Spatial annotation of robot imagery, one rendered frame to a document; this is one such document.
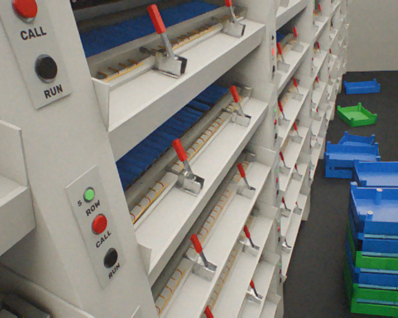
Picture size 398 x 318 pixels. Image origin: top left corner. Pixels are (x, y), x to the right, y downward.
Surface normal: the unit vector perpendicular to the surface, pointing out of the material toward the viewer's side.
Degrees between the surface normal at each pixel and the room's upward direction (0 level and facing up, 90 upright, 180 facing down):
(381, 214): 0
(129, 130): 109
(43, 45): 90
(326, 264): 0
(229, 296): 19
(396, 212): 0
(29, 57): 90
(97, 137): 90
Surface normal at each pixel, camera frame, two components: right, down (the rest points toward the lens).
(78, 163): 0.90, 0.08
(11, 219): 0.90, 0.36
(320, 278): -0.13, -0.87
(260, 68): -0.40, 0.48
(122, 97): 0.17, -0.80
